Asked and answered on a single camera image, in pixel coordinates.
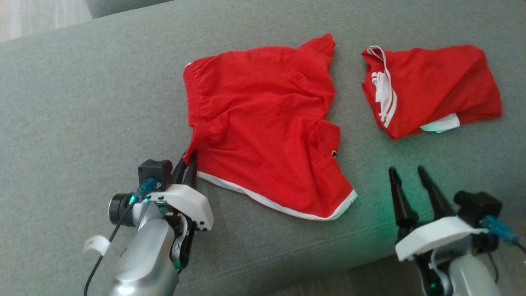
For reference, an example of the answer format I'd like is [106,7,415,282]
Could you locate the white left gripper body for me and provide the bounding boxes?
[148,184,215,232]

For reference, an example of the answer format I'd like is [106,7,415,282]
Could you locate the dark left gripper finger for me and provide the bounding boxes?
[182,151,198,190]
[171,153,188,185]

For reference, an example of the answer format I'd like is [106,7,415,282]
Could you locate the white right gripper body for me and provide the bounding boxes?
[394,215,488,263]

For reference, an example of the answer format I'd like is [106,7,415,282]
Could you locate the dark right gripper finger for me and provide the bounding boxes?
[417,165,457,221]
[388,166,420,229]

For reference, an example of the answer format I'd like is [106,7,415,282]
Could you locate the red shorts with white trim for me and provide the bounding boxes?
[182,33,358,222]

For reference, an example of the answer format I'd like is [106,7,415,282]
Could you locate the red jersey with striped trim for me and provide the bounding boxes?
[361,44,503,141]

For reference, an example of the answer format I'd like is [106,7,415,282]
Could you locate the grey sofa seat cushion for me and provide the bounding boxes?
[0,0,526,296]

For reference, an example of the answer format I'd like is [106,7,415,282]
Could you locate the black left cable, blue plug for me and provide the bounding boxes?
[83,177,159,296]

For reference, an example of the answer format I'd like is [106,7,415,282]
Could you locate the black cable, blue plug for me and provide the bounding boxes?
[480,214,526,285]
[83,177,159,296]

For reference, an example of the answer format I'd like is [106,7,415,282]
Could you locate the black right cable, blue plug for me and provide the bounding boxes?
[480,214,526,285]

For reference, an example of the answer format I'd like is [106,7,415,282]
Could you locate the white left cable tag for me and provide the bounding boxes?
[82,235,112,258]

